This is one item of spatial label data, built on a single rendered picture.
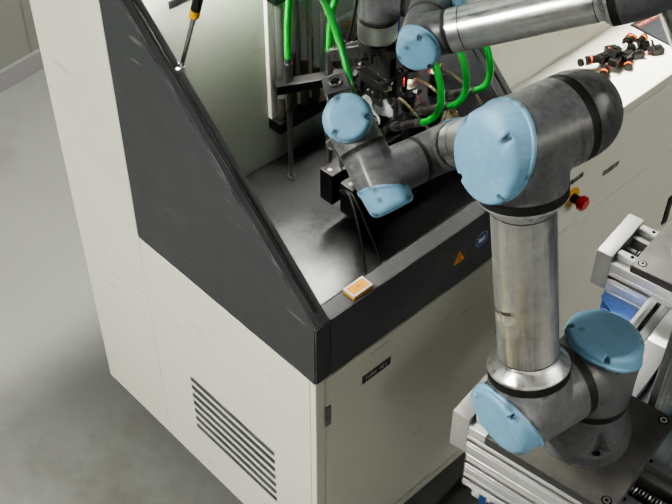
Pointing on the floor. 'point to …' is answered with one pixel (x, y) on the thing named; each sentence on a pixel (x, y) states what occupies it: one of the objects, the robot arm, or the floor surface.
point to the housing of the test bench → (101, 190)
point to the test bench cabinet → (237, 397)
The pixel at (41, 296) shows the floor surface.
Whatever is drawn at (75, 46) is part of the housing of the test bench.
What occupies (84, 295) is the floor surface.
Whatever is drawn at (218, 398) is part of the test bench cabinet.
